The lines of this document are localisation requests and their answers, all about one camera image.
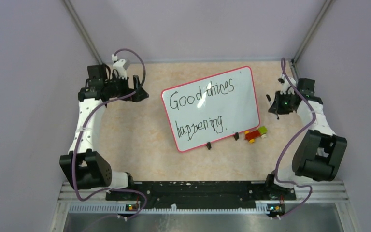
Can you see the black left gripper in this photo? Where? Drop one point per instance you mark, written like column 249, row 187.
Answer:
column 140, row 94

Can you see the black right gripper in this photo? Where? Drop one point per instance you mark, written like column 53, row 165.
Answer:
column 276, row 108

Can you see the pink framed whiteboard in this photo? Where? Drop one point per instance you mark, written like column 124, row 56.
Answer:
column 212, row 108

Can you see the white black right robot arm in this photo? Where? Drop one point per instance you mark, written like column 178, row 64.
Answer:
column 319, row 155

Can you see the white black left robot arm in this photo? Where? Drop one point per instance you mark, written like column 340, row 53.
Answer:
column 83, row 165

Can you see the black whiteboard clip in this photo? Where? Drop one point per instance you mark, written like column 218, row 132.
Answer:
column 236, row 136
column 209, row 146

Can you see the green lego brick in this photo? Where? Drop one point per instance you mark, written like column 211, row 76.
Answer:
column 262, row 130

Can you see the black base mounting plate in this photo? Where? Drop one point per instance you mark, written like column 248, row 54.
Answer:
column 202, row 194

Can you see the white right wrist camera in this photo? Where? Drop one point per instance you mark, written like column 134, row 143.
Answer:
column 287, row 83

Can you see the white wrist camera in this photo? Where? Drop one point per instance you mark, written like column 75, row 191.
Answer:
column 287, row 83
column 120, row 66

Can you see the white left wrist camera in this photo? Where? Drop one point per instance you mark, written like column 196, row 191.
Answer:
column 120, row 66

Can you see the aluminium frame rail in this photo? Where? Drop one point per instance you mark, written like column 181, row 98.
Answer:
column 319, row 207

